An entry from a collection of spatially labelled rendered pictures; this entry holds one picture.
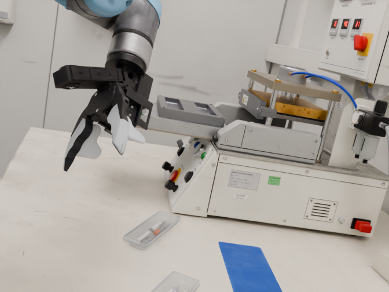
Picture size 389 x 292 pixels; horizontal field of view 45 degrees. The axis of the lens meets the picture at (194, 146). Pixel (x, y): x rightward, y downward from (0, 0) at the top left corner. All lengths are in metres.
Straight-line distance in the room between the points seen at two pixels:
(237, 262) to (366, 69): 0.56
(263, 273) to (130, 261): 0.27
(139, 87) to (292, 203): 0.56
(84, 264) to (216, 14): 1.96
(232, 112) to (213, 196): 0.34
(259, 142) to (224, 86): 1.57
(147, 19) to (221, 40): 1.81
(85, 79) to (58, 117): 1.89
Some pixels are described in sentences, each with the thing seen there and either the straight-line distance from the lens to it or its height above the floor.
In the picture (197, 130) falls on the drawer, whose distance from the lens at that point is 1.16.
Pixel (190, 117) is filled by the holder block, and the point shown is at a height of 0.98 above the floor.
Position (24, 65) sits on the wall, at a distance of 2.61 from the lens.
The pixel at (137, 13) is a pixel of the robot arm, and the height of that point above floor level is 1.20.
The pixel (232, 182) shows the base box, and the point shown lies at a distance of 1.15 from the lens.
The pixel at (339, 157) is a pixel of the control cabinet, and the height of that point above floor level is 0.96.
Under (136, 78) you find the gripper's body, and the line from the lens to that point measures 0.83.
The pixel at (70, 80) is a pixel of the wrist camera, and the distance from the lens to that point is 0.74.
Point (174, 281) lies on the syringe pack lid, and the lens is 0.84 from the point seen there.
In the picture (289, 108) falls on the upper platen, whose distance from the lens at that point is 1.21.
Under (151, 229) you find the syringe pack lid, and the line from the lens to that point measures 1.01.
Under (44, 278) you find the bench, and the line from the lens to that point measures 0.84.
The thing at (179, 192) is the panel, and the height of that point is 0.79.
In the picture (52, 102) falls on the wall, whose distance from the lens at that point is 2.62.
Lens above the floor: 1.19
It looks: 13 degrees down
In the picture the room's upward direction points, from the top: 11 degrees clockwise
